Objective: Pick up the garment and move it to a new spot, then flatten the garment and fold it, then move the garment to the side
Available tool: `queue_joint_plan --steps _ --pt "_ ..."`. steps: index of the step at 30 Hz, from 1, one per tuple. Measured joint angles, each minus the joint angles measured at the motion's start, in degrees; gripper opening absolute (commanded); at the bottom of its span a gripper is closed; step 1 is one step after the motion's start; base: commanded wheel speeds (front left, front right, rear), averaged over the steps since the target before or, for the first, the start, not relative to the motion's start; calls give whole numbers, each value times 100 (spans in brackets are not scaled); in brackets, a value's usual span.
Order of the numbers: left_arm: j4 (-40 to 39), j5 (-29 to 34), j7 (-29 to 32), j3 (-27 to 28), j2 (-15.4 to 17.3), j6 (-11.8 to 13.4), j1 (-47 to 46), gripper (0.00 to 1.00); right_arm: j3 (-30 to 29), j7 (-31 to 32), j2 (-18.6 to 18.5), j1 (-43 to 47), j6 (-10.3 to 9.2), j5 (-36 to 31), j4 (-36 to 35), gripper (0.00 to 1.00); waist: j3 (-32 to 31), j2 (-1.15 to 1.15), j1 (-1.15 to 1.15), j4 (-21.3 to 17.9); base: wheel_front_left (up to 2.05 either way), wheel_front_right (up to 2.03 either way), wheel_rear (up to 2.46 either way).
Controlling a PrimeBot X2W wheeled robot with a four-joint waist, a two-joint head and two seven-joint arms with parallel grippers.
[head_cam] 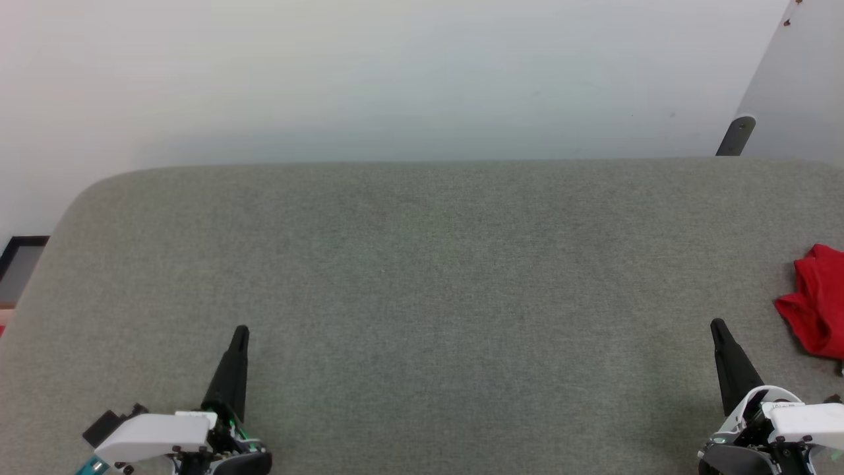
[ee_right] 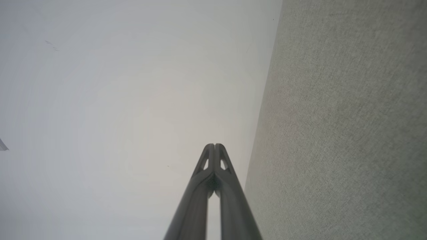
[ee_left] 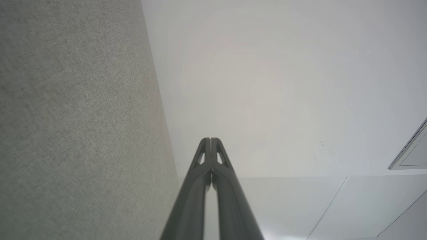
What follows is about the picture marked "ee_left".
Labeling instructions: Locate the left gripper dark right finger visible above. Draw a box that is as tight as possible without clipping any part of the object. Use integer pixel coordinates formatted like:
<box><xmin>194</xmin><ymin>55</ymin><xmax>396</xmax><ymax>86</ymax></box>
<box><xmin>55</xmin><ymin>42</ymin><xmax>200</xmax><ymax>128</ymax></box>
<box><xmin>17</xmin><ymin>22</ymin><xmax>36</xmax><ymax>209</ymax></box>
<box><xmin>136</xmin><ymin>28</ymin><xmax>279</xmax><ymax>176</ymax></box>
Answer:
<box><xmin>211</xmin><ymin>137</ymin><xmax>265</xmax><ymax>240</ymax></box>

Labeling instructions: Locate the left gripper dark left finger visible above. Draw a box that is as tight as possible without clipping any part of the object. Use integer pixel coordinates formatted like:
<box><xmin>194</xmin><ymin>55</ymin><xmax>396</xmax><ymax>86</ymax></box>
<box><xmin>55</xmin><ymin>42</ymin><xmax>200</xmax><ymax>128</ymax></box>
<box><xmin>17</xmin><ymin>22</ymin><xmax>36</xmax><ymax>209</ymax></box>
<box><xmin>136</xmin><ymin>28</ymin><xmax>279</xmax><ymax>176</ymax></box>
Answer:
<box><xmin>160</xmin><ymin>137</ymin><xmax>212</xmax><ymax>240</ymax></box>

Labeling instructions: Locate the white framed panel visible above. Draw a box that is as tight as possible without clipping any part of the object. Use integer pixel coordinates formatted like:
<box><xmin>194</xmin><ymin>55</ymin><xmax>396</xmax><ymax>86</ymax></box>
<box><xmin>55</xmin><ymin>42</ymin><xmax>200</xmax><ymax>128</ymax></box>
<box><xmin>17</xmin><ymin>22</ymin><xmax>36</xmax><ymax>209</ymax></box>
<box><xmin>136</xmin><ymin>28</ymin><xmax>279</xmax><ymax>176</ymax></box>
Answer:
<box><xmin>388</xmin><ymin>117</ymin><xmax>427</xmax><ymax>171</ymax></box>

